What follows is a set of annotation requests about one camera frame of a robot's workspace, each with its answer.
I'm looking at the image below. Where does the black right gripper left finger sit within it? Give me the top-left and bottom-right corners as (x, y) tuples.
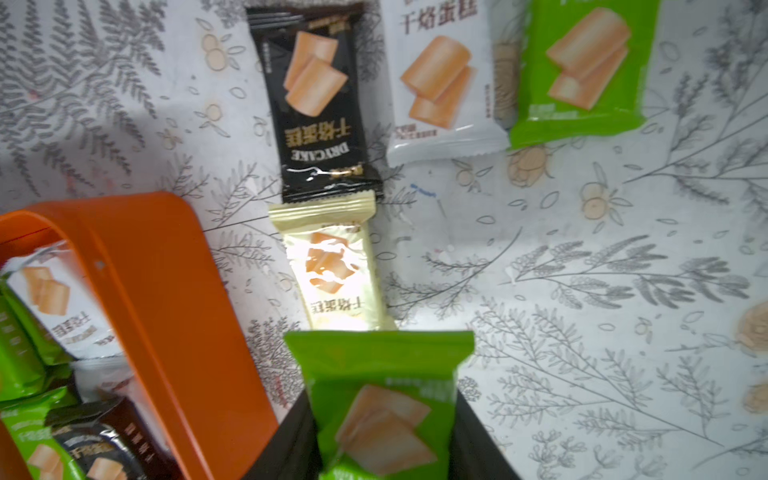
(242, 391), (323, 480)

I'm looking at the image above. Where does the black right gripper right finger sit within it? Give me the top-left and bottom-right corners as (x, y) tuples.
(448, 391), (520, 480)

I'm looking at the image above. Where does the green cookie packet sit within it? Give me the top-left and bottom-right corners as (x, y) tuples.
(1, 278), (73, 402)
(1, 386), (85, 480)
(510, 0), (660, 148)
(284, 330), (475, 480)

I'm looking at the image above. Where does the cream cookie packet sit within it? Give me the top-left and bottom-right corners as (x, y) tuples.
(269, 191), (397, 331)

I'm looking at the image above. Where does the orange plastic storage box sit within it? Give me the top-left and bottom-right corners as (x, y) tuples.
(1, 192), (278, 479)

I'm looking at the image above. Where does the black cookie packet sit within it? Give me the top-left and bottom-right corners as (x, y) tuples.
(45, 397), (180, 479)
(246, 3), (383, 203)

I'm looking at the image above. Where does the white cookie packet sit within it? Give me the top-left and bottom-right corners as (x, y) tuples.
(380, 0), (509, 167)
(1, 241), (124, 365)

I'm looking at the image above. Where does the black cookie packet in box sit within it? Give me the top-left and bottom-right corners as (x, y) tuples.
(45, 397), (180, 479)

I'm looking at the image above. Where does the green cookie packet in box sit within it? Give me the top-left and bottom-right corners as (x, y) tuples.
(1, 386), (85, 480)
(1, 278), (73, 402)

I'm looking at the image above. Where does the white cookie packet in box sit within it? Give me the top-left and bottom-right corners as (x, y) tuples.
(1, 241), (124, 365)

